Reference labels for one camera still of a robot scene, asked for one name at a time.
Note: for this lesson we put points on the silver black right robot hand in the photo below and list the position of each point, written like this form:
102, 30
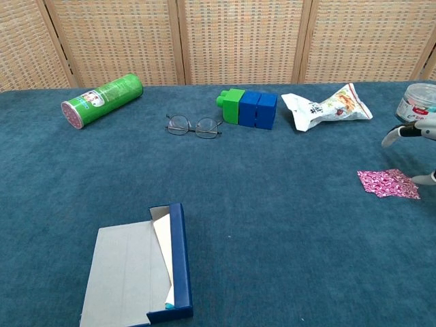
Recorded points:
419, 130

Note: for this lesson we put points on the clear plastic jar with clips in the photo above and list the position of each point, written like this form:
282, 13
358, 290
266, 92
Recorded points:
413, 102

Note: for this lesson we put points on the woven rattan screen panel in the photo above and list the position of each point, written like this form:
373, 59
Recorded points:
364, 41
20, 44
119, 41
432, 69
238, 41

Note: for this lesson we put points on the white crinkled snack bag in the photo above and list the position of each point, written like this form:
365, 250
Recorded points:
320, 110

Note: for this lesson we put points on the blue plastic building block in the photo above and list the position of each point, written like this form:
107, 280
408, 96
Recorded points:
248, 109
267, 112

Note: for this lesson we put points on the green plastic building block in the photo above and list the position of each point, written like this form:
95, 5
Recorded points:
232, 107

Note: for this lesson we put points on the white paper sheet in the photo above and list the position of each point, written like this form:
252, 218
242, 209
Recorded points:
165, 245

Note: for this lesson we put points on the small cyan object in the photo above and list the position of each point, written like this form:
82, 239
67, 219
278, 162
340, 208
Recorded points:
170, 305

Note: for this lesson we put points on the green cylindrical snack can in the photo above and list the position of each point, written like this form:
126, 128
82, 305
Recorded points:
105, 100

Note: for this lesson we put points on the open blue cardboard box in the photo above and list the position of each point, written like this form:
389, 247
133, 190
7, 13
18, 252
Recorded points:
126, 272

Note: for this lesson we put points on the thin metal frame eyeglasses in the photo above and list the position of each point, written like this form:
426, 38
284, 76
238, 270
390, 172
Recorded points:
194, 126

